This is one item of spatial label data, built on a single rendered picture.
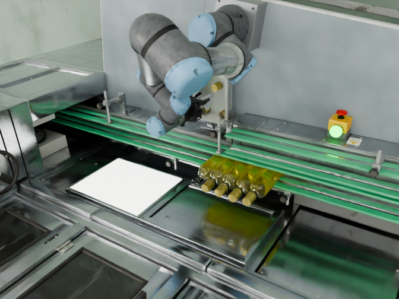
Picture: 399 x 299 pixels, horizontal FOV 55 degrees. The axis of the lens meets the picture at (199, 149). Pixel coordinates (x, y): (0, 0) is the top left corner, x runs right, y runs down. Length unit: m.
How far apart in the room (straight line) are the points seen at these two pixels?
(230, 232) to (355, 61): 0.76
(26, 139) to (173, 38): 1.16
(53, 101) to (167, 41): 1.14
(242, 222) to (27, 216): 0.90
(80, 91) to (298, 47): 1.13
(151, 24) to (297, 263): 0.92
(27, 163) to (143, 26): 1.18
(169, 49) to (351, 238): 0.99
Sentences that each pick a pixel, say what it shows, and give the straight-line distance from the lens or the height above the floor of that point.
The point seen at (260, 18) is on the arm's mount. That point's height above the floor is 0.79.
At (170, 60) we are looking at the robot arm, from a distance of 0.92.
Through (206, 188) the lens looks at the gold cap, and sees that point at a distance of 1.44.
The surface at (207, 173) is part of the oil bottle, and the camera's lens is 1.51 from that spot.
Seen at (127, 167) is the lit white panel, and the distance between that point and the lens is 1.89.
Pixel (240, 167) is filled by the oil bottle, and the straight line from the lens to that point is 1.53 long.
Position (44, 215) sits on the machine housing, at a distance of 1.76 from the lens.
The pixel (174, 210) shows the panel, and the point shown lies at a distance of 1.56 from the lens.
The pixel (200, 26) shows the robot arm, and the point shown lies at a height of 1.06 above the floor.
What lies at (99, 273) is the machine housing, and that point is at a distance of 1.42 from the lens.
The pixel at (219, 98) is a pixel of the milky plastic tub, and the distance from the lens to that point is 1.73.
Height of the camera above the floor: 2.16
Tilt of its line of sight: 47 degrees down
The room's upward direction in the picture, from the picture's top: 127 degrees counter-clockwise
